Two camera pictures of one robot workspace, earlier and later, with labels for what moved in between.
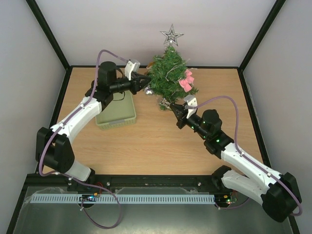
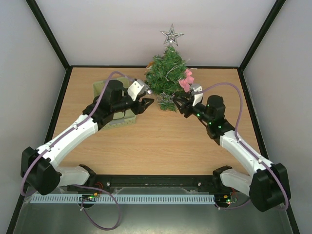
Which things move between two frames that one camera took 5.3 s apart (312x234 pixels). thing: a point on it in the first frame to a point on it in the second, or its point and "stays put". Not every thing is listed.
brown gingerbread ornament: (150, 64) stays put
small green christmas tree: (167, 69) stays put
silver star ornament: (171, 35) stays put
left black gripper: (136, 82) to (139, 109)
